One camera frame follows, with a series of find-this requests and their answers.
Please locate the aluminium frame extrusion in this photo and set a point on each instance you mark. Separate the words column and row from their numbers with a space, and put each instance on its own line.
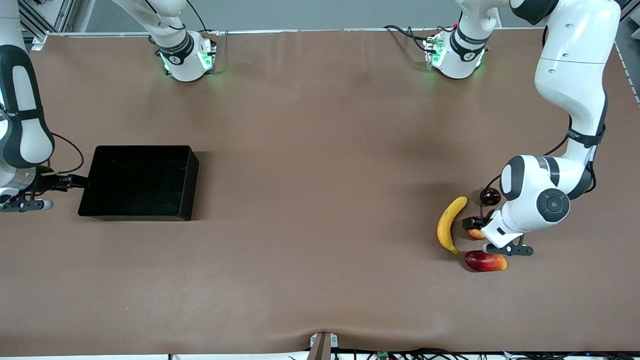
column 37, row 25

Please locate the dark purple mangosteen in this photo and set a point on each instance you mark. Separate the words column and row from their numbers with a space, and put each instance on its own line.
column 491, row 198

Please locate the silver table edge rail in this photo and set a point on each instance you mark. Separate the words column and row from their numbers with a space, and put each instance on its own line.
column 325, row 31

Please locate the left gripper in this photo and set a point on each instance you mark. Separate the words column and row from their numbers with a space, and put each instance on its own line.
column 472, row 222

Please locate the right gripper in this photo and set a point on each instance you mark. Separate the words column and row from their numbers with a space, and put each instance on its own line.
column 54, row 182

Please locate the yellow banana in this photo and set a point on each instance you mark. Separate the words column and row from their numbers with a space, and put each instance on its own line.
column 446, row 225

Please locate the red yellow mango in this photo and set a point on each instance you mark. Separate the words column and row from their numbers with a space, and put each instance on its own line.
column 485, row 261

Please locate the small green circuit board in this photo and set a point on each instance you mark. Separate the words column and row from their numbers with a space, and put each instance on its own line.
column 383, row 355

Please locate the black plastic box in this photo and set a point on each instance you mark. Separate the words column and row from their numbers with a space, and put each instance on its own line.
column 140, row 185

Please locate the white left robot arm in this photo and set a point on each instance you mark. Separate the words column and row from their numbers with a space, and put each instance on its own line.
column 570, row 75

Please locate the red yellow apple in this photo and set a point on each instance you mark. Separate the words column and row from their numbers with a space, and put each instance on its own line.
column 475, row 234

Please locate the brown bar with metal bracket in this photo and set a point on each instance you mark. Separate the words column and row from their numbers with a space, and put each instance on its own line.
column 320, row 347

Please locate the large table cover mat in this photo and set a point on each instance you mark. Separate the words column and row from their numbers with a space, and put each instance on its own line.
column 320, row 275

